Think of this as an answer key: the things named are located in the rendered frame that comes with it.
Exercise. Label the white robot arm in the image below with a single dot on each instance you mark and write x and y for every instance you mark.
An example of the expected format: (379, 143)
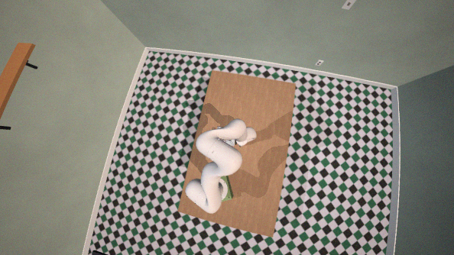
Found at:
(209, 191)

